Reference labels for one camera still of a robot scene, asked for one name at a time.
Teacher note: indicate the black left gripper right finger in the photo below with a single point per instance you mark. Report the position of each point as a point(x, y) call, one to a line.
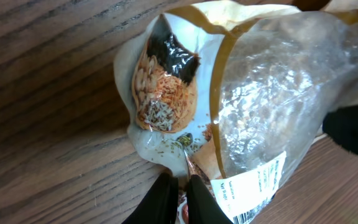
point(202, 207)

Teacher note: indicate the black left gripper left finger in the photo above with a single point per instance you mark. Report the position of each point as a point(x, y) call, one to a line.
point(159, 206)

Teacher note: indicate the beige paper pouch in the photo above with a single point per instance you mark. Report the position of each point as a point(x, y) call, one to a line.
point(237, 94)

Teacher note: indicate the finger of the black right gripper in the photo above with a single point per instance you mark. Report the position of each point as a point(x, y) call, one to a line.
point(342, 126)
point(310, 5)

